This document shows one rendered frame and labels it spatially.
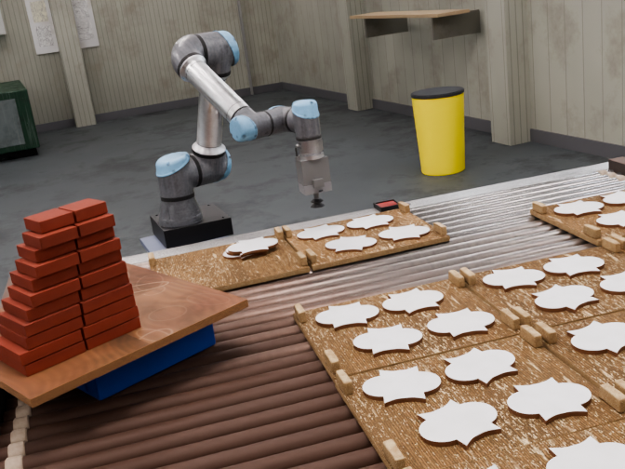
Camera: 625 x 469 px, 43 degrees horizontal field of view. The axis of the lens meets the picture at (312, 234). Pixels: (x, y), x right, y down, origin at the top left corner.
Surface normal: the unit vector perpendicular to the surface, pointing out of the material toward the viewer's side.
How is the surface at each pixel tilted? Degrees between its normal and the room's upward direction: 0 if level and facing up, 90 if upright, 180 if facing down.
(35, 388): 0
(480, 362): 0
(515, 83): 90
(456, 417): 0
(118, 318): 90
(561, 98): 90
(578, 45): 90
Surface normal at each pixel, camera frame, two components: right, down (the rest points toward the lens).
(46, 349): 0.70, 0.13
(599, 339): -0.12, -0.95
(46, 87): 0.38, 0.24
